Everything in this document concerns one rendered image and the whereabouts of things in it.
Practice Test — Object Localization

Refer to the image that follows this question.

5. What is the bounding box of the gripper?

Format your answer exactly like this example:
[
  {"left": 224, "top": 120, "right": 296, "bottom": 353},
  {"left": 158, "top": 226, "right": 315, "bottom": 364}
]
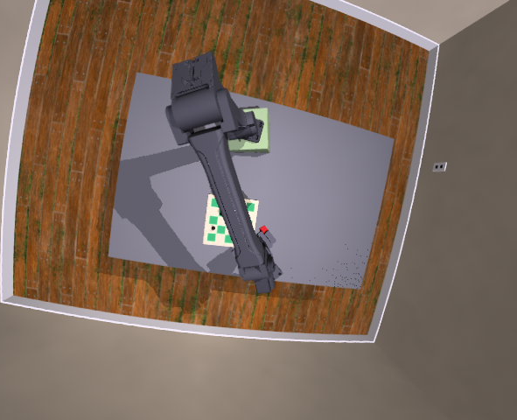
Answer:
[{"left": 232, "top": 226, "right": 276, "bottom": 257}]

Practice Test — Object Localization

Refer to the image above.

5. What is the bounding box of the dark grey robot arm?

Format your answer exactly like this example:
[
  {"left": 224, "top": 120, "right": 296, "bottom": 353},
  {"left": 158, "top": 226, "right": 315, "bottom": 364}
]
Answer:
[{"left": 165, "top": 52, "right": 283, "bottom": 294}]

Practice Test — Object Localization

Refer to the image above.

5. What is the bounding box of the green and cream chessboard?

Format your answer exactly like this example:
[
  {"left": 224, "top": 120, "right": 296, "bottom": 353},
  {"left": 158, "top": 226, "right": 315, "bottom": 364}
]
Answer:
[{"left": 203, "top": 194, "right": 259, "bottom": 247}]

